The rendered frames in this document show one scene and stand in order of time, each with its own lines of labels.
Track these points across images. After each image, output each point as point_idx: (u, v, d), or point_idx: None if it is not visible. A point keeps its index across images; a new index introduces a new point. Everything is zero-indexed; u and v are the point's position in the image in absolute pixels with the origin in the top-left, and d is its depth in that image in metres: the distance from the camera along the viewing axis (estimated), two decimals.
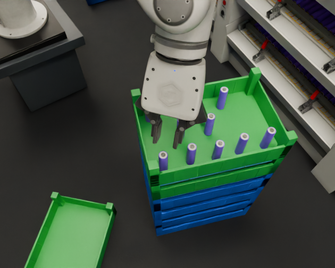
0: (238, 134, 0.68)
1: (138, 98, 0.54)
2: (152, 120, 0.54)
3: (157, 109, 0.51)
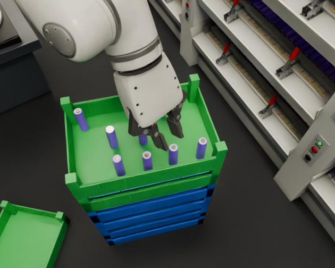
0: (175, 144, 0.66)
1: None
2: (169, 111, 0.57)
3: None
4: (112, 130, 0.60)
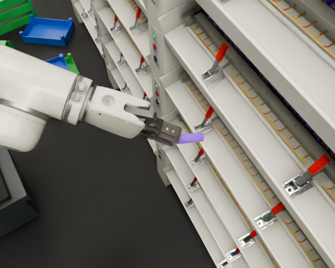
0: None
1: (147, 110, 0.50)
2: (159, 119, 0.54)
3: None
4: None
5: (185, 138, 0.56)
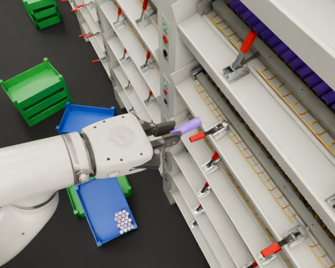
0: None
1: (151, 165, 0.51)
2: (160, 142, 0.53)
3: (144, 140, 0.51)
4: None
5: None
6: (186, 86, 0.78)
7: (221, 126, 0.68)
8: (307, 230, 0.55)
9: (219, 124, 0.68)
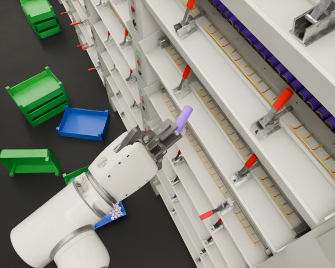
0: None
1: (128, 134, 0.52)
2: (148, 132, 0.55)
3: None
4: None
5: None
6: (157, 98, 1.01)
7: None
8: (233, 202, 0.79)
9: None
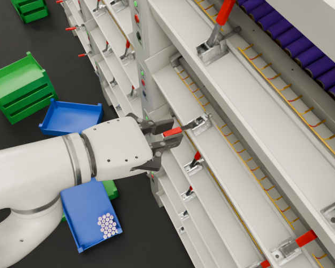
0: None
1: None
2: (147, 131, 0.58)
3: None
4: None
5: None
6: (164, 75, 0.68)
7: (201, 120, 0.58)
8: None
9: (199, 117, 0.58)
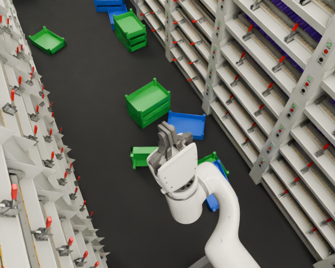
0: None
1: (150, 165, 0.60)
2: (160, 143, 0.59)
3: (157, 150, 0.62)
4: None
5: None
6: (312, 108, 1.41)
7: None
8: None
9: None
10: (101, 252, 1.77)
